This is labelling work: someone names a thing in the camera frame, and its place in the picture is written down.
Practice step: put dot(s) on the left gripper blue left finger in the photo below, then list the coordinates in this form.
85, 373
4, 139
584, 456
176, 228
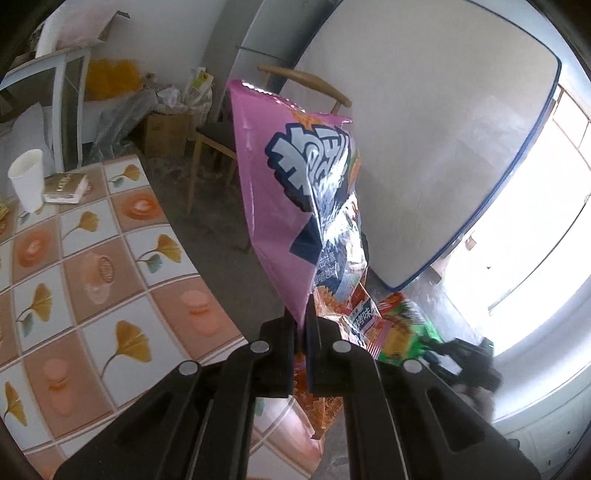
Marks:
290, 350

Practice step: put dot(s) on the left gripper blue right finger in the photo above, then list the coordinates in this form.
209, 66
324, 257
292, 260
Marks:
311, 344

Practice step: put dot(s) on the green chip bag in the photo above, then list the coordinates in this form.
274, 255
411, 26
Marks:
411, 332

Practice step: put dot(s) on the pink snack bag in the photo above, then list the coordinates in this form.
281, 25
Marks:
298, 172

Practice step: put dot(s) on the white gloved right hand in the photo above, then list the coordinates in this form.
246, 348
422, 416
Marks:
480, 399

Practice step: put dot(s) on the cardboard box on floor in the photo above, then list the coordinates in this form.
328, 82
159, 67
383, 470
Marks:
165, 135

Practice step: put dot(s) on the white mattress blue trim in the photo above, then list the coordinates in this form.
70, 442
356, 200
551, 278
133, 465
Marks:
446, 97

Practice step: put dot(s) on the grey plastic sheet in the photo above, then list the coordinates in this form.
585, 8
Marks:
115, 124

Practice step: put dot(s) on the gold and white box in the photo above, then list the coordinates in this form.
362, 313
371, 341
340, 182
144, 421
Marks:
65, 188

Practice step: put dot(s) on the grey refrigerator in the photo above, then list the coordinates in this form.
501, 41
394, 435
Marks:
252, 33

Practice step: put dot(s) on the white paper cup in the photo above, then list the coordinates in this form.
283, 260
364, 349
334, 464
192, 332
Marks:
27, 177

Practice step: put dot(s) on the yellow fluffy item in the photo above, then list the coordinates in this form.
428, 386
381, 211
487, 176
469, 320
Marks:
107, 79

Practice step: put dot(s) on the white pillow under desk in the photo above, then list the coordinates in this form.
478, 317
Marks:
30, 130

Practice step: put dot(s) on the grey metal desk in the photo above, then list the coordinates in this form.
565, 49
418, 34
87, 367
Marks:
56, 81

